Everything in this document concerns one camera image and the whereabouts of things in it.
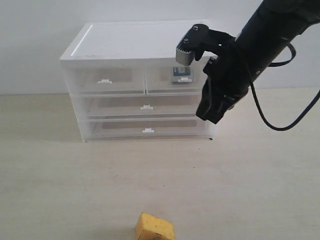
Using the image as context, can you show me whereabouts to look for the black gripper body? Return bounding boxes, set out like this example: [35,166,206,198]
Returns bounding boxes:
[200,41,252,100]

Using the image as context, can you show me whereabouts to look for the white blue pill bottle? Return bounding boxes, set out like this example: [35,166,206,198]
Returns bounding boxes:
[171,66,193,84]

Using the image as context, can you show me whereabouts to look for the clear drawer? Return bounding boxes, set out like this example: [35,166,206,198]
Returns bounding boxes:
[66,68,145,96]
[72,94,201,118]
[78,117,215,142]
[145,66,207,95]

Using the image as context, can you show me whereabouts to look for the yellow sponge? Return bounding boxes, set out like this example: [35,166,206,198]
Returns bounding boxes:
[135,212,177,240]

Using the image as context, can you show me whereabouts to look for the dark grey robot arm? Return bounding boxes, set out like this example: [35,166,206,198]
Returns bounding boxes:
[190,0,320,124]

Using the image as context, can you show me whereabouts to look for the white plastic drawer cabinet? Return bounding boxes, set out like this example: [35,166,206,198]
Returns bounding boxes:
[60,20,213,131]

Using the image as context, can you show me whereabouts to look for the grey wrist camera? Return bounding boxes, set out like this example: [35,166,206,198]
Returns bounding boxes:
[175,23,211,67]

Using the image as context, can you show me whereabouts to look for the black cable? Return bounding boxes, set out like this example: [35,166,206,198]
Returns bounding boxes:
[248,42,320,131]

